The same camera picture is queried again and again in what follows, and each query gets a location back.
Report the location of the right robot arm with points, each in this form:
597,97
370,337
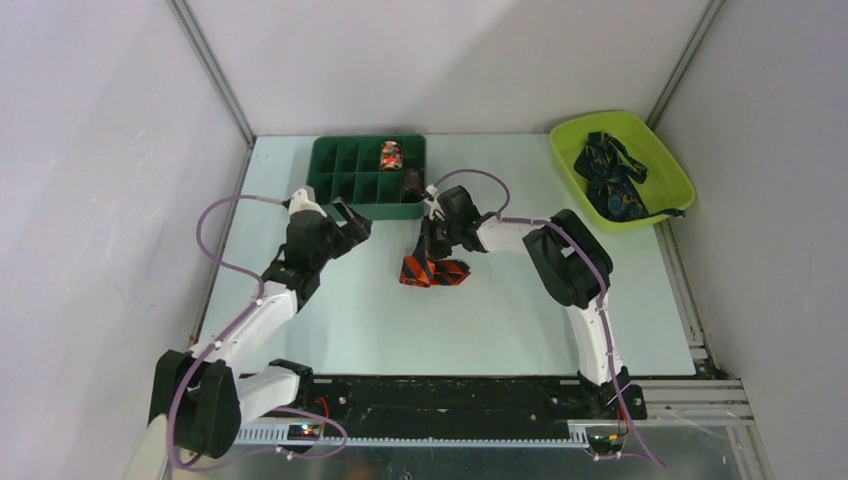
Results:
572,265

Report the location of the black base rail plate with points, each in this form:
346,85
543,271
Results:
444,408

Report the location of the left corner aluminium post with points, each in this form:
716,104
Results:
199,43

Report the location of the brown patterned rolled tie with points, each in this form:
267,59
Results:
412,185

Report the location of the orange navy striped tie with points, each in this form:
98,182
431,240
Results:
420,272

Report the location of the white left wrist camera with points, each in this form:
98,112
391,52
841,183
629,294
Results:
304,200

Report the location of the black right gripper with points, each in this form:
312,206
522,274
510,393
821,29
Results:
427,246

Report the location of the right corner aluminium post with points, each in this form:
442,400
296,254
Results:
694,44

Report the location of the lime green plastic bin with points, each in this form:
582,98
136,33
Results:
667,185

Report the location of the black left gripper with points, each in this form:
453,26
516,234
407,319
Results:
357,228

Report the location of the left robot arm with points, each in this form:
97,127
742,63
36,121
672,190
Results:
205,394

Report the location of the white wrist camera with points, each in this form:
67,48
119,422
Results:
434,210
304,200

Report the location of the navy floral gold tie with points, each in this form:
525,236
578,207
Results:
612,174

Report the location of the green compartment organizer tray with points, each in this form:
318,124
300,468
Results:
348,167

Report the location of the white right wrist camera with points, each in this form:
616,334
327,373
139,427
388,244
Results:
434,210

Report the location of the corner aluminium post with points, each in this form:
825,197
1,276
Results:
694,44
199,43

